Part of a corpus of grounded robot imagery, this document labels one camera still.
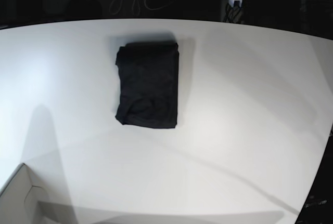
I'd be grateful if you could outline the black t-shirt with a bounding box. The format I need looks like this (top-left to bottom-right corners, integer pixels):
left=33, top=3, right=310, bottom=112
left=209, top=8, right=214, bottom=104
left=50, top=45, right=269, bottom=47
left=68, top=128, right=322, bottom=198
left=116, top=41, right=180, bottom=129

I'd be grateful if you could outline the white cardboard box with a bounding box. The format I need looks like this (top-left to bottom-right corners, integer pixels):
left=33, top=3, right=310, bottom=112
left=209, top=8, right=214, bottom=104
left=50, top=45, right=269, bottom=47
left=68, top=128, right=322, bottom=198
left=1, top=164, right=48, bottom=224

